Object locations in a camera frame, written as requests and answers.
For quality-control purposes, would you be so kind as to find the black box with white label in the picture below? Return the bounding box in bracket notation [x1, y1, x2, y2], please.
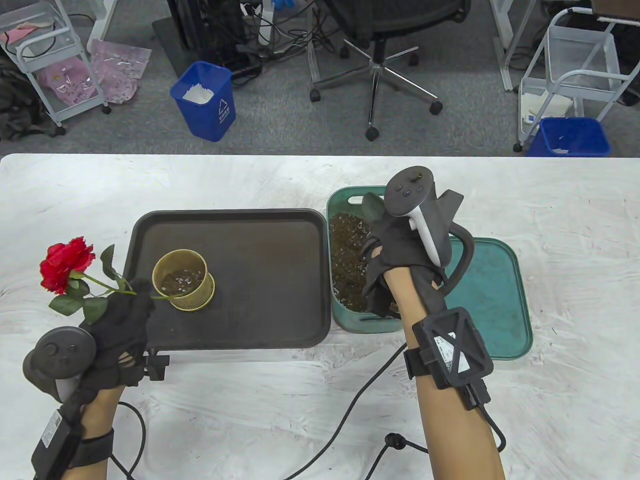
[31, 407, 116, 480]

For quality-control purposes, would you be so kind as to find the green plastic bin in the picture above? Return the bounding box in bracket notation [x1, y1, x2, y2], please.
[326, 186, 416, 335]

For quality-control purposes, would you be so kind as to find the dark brown tray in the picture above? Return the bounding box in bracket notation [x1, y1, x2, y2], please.
[111, 208, 332, 351]

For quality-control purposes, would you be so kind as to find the black computer tower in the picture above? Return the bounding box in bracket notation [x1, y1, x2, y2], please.
[166, 0, 251, 71]

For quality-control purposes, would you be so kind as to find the green plastic trowel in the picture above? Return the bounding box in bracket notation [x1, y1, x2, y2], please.
[361, 192, 387, 223]

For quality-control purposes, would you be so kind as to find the person's right hand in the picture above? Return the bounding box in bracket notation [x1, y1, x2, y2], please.
[360, 190, 464, 316]

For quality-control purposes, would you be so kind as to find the black cable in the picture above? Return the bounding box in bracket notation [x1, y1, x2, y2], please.
[107, 400, 149, 480]
[282, 342, 507, 480]

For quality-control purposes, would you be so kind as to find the green bin lid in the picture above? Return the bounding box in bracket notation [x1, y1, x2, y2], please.
[442, 237, 534, 361]

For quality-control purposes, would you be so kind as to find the pink paper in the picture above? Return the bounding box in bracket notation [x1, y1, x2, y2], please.
[0, 25, 38, 46]

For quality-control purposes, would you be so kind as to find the person's left hand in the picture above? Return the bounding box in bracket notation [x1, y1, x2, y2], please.
[75, 276, 156, 406]

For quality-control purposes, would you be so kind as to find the person's left forearm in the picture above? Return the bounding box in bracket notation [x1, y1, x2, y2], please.
[50, 385, 126, 480]

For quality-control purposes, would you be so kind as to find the person's right forearm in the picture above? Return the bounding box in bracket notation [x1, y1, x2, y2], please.
[385, 265, 506, 480]

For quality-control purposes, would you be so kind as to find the white desk leg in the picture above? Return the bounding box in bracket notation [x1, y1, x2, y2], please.
[87, 0, 121, 51]
[490, 0, 538, 92]

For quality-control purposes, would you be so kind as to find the red artificial rose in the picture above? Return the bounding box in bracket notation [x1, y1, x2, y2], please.
[40, 236, 176, 325]

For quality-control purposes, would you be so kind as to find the brown potting mix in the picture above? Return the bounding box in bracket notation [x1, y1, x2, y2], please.
[161, 211, 401, 313]

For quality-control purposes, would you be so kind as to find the brown cardboard box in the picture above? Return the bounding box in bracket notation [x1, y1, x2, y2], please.
[592, 0, 640, 23]

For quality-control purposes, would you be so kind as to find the black backpack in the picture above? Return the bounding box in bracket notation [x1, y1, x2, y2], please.
[0, 54, 67, 142]

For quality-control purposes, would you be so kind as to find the black office chair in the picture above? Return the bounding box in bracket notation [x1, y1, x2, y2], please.
[307, 0, 472, 142]

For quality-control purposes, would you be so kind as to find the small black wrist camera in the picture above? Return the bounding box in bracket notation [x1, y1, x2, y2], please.
[144, 351, 171, 381]
[366, 282, 402, 317]

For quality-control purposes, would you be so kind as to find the blue trash bin white symbol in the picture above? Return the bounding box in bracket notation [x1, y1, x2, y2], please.
[169, 61, 237, 143]

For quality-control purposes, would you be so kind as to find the white wire cart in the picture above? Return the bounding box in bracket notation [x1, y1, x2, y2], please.
[513, 7, 640, 153]
[0, 0, 112, 127]

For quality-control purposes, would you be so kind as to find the gold flower pot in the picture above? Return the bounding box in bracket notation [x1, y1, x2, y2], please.
[152, 249, 216, 312]

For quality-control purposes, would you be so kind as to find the grey handheld controller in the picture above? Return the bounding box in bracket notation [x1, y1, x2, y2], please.
[22, 326, 97, 405]
[385, 165, 474, 296]

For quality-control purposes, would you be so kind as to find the black lattice wrist mount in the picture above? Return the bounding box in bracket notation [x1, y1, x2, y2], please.
[404, 306, 496, 411]

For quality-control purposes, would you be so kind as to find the pink plastic bag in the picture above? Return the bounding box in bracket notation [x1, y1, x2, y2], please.
[39, 56, 96, 106]
[90, 40, 152, 105]

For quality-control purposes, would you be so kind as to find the black floor mat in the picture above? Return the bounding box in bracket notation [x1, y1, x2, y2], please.
[151, 17, 201, 78]

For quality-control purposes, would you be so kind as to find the bundle of black cables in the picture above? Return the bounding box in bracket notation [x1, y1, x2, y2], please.
[220, 0, 351, 76]

